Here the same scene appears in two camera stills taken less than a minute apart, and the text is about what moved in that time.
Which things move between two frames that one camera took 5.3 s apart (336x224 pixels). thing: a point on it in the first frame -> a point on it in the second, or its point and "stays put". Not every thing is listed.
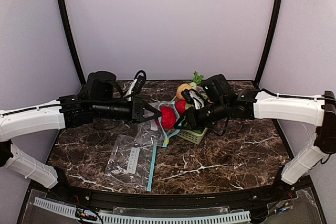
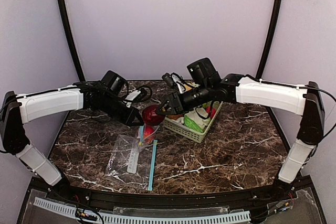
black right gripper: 192,118 -> 175,102
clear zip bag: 132,161 stays put
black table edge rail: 293,189 stays put
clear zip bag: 158,131 -> 142,146
